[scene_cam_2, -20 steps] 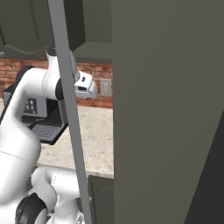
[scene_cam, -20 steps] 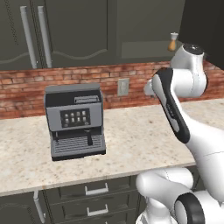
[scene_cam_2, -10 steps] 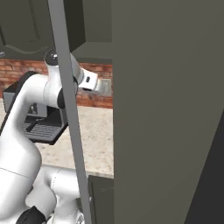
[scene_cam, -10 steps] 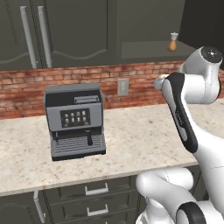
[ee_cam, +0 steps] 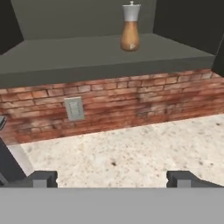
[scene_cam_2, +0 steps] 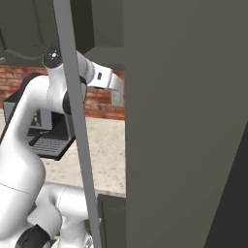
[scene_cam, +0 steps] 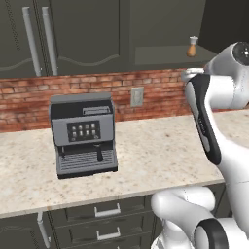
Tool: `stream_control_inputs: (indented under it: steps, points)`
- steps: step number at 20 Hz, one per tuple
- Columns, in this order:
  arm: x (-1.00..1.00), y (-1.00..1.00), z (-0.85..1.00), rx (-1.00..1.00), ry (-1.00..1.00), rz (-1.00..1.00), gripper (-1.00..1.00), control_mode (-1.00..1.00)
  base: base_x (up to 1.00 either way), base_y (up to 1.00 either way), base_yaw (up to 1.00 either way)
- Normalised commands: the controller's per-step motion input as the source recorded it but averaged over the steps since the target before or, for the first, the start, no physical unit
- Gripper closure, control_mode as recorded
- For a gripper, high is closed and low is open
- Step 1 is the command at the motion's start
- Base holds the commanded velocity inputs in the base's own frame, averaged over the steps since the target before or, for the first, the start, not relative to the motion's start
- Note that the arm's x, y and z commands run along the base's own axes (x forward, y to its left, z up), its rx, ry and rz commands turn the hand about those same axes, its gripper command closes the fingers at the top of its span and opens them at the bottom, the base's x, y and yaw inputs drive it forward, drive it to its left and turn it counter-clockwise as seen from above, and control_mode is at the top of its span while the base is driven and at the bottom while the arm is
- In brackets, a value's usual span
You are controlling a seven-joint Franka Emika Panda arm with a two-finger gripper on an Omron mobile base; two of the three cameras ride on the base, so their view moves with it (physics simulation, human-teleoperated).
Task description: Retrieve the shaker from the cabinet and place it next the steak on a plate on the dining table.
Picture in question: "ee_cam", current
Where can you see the wooden shaker with grey top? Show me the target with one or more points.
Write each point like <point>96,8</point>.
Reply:
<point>130,30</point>

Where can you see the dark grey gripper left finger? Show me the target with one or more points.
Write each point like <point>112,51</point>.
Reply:
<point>43,178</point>

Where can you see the dark cabinet door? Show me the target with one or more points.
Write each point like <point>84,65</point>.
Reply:
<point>8,24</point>

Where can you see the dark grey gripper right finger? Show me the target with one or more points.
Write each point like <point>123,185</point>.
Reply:
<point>182,179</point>

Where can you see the grey wall socket plate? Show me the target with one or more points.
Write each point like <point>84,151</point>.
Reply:
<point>74,109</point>

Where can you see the dark grey open cabinet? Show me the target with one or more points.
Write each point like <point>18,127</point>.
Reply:
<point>96,55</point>

